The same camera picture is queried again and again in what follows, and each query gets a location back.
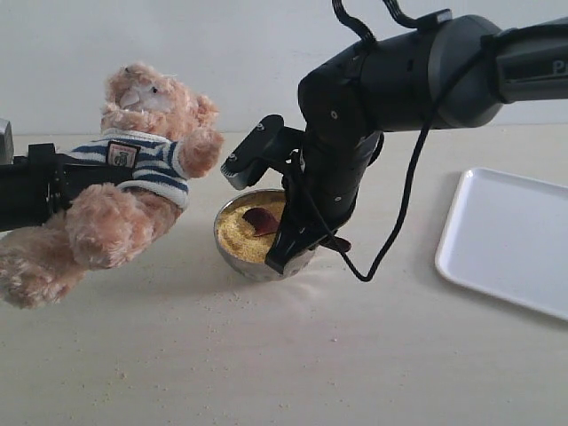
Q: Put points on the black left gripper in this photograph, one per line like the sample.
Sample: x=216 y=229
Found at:
x=37 y=186

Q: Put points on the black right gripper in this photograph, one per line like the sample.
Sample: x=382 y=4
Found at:
x=321 y=178

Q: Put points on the dark red wooden spoon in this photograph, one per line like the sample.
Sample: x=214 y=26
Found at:
x=265 y=223

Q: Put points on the beige teddy bear striped sweater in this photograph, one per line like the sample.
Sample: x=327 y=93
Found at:
x=163 y=135

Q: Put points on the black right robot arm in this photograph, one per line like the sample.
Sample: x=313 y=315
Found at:
x=443 y=74

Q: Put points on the steel bowl of yellow grain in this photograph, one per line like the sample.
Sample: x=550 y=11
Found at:
x=234 y=237

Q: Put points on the white rectangular plastic tray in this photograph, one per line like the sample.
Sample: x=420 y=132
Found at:
x=505 y=236

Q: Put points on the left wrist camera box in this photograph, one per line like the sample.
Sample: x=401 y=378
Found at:
x=6 y=143

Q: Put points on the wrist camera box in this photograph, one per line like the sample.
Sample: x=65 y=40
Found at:
x=6 y=143
x=255 y=154

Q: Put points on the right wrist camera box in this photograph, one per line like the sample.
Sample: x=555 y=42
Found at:
x=255 y=154

